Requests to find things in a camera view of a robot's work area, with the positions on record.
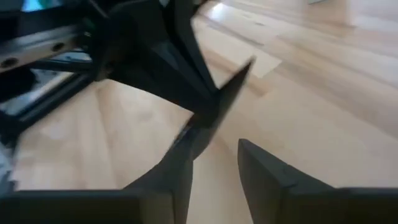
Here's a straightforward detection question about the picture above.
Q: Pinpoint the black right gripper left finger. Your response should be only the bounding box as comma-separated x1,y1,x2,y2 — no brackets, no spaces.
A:
0,130,194,224

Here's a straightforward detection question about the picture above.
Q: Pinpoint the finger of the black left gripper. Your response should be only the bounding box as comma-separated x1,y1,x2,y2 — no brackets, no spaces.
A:
164,0,219,98
101,45,218,118

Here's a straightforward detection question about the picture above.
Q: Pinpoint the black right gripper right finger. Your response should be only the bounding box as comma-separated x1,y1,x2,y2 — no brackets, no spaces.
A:
238,138,398,224

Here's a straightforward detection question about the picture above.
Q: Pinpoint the black teardrop mini plate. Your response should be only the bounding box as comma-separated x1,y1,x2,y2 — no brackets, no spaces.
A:
174,56,256,160

